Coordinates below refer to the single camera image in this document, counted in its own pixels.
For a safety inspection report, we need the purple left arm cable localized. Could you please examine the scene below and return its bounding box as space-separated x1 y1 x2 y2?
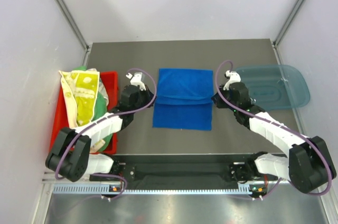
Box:
54 68 158 201

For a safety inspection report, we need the green towel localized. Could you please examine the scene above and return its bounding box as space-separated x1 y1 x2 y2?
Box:
72 65 115 152

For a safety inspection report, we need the red plastic bin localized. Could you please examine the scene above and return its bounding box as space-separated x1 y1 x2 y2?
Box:
50 67 118 147

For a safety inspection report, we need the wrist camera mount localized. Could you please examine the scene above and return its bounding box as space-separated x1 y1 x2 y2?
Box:
126 72 146 91
223 70 241 90

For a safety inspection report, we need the white slotted cable duct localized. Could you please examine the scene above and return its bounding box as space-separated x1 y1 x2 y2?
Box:
53 183 265 195

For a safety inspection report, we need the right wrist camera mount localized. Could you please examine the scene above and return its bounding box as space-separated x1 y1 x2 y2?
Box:
223 70 241 90

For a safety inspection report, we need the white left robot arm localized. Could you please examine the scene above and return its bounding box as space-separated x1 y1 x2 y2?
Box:
45 85 155 182

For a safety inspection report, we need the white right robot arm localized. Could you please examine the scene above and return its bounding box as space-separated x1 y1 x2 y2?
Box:
212 82 337 194

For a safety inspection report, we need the yellow patterned towel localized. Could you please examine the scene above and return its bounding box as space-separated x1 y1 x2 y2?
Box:
59 67 109 128

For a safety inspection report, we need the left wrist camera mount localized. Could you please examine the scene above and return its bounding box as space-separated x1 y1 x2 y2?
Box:
126 72 146 91

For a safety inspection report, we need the translucent blue tray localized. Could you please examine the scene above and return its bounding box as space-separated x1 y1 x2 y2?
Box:
235 64 311 111

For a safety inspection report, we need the blue towel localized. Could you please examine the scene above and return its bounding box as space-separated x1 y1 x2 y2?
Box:
153 68 214 131

